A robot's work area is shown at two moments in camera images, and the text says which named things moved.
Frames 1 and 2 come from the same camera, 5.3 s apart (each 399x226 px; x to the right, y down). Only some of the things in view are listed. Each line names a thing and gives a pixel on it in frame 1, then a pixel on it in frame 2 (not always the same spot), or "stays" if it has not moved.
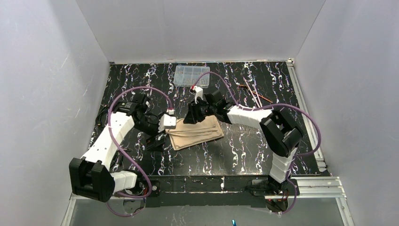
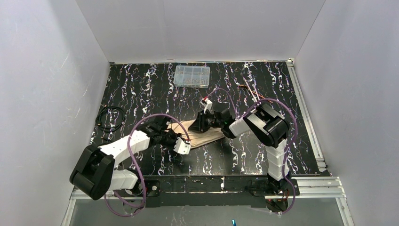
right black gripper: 195,111 to 203,121
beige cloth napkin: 181,134 stays
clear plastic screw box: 186,76 stays
